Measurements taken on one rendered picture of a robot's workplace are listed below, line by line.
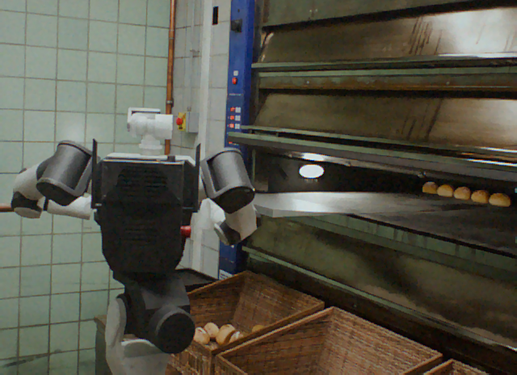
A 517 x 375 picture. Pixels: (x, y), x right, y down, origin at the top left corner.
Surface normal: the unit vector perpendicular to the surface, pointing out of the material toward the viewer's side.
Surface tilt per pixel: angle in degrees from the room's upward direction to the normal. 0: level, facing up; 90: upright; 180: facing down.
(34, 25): 90
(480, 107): 70
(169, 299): 44
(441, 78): 90
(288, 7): 91
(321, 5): 90
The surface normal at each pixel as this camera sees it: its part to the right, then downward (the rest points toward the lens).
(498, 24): -0.81, -0.34
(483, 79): -0.86, 0.00
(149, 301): 0.40, -0.64
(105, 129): 0.51, 0.11
